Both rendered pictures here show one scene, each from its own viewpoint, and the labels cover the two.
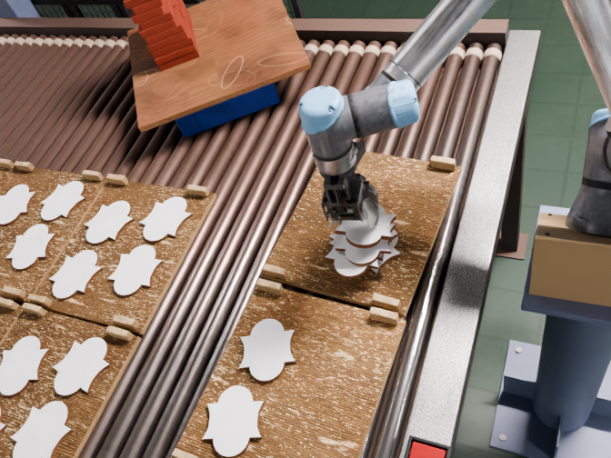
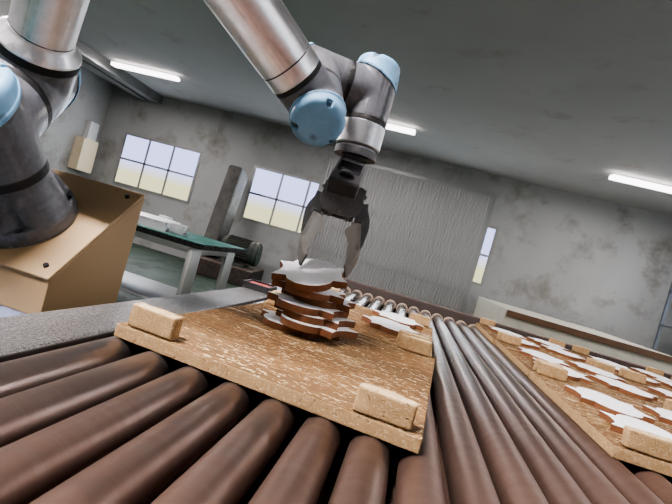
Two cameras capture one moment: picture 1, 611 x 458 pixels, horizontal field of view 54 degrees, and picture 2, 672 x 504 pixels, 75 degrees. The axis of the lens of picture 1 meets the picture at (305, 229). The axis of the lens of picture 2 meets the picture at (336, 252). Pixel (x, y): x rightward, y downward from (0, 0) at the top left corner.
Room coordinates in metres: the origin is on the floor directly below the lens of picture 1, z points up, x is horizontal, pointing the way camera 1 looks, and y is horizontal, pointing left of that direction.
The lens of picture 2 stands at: (1.41, -0.44, 1.09)
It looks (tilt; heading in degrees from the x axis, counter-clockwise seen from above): 1 degrees down; 152
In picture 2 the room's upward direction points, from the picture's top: 16 degrees clockwise
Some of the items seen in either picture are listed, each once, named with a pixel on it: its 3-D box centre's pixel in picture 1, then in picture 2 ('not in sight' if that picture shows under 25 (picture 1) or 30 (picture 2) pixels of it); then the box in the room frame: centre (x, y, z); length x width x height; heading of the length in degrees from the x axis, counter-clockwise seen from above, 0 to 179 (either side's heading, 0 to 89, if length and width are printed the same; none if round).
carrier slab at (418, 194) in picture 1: (362, 221); (312, 349); (0.85, -0.13, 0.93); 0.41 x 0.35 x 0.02; 137
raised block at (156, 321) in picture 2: (443, 163); (155, 321); (0.90, -0.36, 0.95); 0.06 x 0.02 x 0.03; 47
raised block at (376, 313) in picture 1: (384, 315); not in sight; (0.58, -0.08, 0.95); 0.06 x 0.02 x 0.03; 49
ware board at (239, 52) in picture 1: (211, 47); not in sight; (1.59, 0.05, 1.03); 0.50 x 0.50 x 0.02; 87
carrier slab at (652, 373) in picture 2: not in sight; (643, 375); (0.63, 1.24, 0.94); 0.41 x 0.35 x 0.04; 142
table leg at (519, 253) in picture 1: (513, 174); not in sight; (1.17, -0.71, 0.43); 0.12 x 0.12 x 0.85; 52
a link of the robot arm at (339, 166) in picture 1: (335, 154); (358, 138); (0.75, -0.10, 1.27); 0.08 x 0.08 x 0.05
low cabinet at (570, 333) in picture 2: not in sight; (550, 352); (-2.45, 5.35, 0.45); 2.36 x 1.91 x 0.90; 141
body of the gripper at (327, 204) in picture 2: (342, 186); (346, 185); (0.74, -0.10, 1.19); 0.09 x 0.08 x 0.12; 151
